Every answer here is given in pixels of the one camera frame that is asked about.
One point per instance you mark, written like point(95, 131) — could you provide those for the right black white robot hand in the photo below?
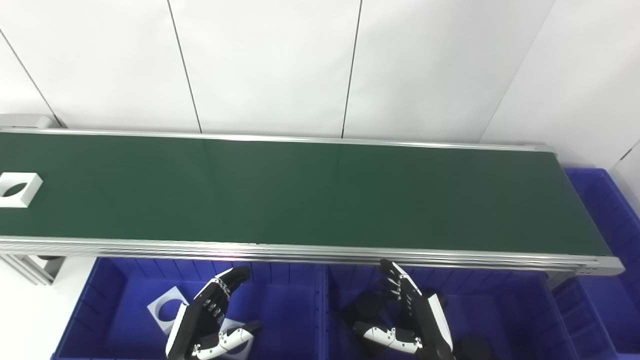
point(425, 320)

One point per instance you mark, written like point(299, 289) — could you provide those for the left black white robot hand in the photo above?
point(200, 315)

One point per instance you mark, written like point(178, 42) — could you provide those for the white square part round hole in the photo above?
point(161, 309)
point(231, 326)
point(33, 192)

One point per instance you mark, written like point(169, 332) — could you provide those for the black cylinder part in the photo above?
point(365, 305)
point(472, 349)

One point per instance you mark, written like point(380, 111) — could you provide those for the blue bin with black parts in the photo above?
point(500, 310)

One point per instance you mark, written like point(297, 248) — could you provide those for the blue bin with white parts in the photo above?
point(285, 320)

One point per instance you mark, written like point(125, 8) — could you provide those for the green conveyor belt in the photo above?
point(310, 195)
point(300, 252)

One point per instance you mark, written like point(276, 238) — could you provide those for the aluminium conveyor leg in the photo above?
point(35, 267)

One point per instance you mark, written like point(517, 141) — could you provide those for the empty blue bin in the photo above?
point(610, 310)

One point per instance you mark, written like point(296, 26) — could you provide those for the grey conveyor end housing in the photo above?
point(25, 121)

